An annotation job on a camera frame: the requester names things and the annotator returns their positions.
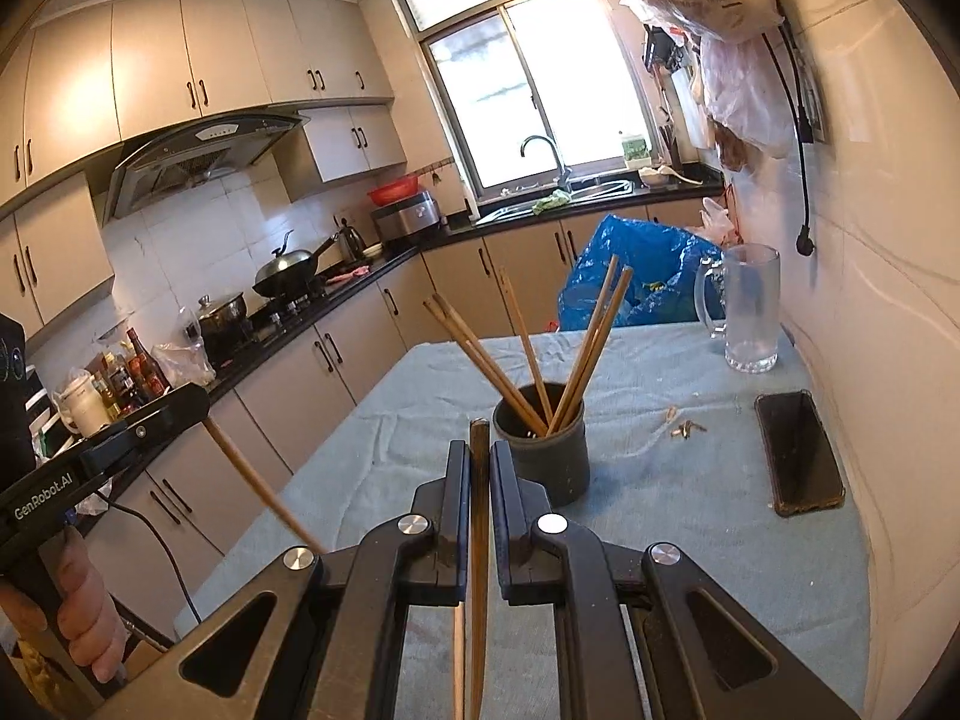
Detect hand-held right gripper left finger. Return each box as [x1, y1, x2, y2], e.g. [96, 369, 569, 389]
[97, 439, 473, 720]

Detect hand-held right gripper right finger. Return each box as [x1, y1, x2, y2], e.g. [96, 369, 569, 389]
[491, 441, 860, 720]

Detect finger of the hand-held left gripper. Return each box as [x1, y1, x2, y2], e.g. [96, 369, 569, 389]
[79, 384, 212, 475]

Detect dark brown chopstick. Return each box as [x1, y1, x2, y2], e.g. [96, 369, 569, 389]
[469, 420, 492, 720]

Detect black cylindrical utensil holder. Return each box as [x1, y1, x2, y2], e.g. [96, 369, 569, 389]
[491, 382, 591, 507]

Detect long brown chopstick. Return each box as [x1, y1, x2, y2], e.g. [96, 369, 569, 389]
[497, 266, 554, 432]
[553, 265, 635, 436]
[452, 604, 466, 720]
[202, 418, 327, 556]
[431, 291, 548, 432]
[547, 253, 620, 436]
[422, 298, 537, 436]

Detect person's left hand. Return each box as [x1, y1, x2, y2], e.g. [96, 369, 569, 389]
[0, 529, 130, 683]

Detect dark sauce bottle red label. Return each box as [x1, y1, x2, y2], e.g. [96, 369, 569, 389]
[124, 326, 166, 398]

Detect clear plastic food bag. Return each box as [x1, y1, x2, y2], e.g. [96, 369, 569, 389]
[154, 341, 218, 389]

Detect white jar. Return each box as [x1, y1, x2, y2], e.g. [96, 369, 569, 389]
[56, 375, 113, 440]

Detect steel cooking pot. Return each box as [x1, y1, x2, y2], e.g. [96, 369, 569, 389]
[196, 292, 252, 346]

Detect grey woven tablecloth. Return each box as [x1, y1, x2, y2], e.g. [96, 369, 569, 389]
[174, 322, 878, 720]

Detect black gas stove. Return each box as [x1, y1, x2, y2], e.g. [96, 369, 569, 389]
[247, 277, 376, 338]

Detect black wok with lid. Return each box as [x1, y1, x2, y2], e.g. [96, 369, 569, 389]
[253, 229, 340, 299]

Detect beige base cabinets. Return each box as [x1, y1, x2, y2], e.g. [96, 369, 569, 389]
[75, 199, 713, 638]

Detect small keys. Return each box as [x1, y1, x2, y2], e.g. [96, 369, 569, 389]
[664, 406, 707, 440]

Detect steel kettle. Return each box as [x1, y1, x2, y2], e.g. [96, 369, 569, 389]
[335, 216, 368, 263]

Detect steel range hood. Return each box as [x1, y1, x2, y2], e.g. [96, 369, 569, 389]
[105, 112, 310, 220]

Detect black kitchen countertop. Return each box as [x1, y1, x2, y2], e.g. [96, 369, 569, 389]
[30, 180, 725, 466]

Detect black smartphone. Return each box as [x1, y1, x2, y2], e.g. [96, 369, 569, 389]
[754, 388, 846, 517]

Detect silver rice cooker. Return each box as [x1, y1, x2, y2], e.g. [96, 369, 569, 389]
[373, 191, 442, 245]

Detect blue plastic bag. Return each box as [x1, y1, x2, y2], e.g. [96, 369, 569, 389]
[557, 214, 727, 332]

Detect clear glass mug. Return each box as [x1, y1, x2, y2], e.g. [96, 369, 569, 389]
[694, 244, 782, 374]

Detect red plastic basin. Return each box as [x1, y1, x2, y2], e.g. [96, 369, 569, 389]
[367, 174, 422, 207]

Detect steel sink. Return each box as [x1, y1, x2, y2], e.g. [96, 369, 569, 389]
[476, 178, 635, 224]

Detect chrome sink faucet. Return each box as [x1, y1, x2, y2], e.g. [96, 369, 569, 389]
[521, 135, 575, 192]

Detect crumpled white plastic bag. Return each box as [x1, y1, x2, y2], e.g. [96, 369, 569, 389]
[701, 197, 740, 245]

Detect kitchen window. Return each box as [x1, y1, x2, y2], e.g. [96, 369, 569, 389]
[388, 0, 661, 203]

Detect clear white plastic bag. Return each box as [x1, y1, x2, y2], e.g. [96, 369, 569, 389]
[697, 34, 796, 158]

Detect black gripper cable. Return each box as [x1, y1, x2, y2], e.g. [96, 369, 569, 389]
[97, 495, 203, 623]

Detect beige wall cabinets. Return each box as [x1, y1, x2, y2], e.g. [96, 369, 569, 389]
[0, 0, 406, 331]

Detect black power cable with plug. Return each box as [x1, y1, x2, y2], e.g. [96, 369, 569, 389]
[761, 22, 820, 260]

